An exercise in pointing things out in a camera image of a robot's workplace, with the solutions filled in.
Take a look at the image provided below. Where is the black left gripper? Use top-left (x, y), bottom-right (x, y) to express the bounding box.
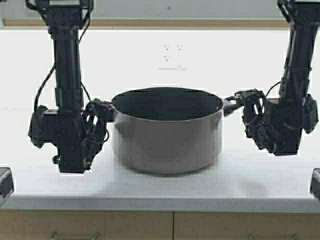
top-left (28, 98), bottom-right (116, 174)

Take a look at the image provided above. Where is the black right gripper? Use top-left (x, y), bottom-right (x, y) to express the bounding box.
top-left (234, 88), bottom-right (316, 156)

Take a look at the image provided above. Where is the steel pot with black handles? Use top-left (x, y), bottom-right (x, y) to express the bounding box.
top-left (111, 87), bottom-right (242, 175)

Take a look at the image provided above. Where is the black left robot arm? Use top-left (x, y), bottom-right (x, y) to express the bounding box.
top-left (25, 0), bottom-right (115, 174)

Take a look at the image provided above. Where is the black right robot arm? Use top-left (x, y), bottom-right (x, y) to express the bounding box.
top-left (232, 0), bottom-right (320, 156)

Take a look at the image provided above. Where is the upper cabinet bottom shelf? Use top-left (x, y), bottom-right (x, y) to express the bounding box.
top-left (2, 18), bottom-right (291, 28)

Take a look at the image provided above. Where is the left lower drawer front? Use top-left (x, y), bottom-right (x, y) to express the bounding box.
top-left (0, 210), bottom-right (174, 240)

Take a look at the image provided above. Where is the right lower drawer front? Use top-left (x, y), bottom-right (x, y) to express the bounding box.
top-left (173, 212), bottom-right (320, 240)

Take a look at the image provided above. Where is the white wall outlet plate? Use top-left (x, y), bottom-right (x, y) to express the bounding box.
top-left (156, 43), bottom-right (188, 72)

